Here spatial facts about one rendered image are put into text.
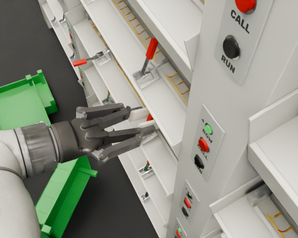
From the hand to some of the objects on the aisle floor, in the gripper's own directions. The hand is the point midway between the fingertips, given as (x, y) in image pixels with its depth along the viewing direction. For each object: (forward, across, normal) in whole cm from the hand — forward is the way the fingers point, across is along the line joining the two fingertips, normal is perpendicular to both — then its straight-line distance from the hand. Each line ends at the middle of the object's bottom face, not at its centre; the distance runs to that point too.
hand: (148, 119), depth 68 cm
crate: (-17, -56, -61) cm, 85 cm away
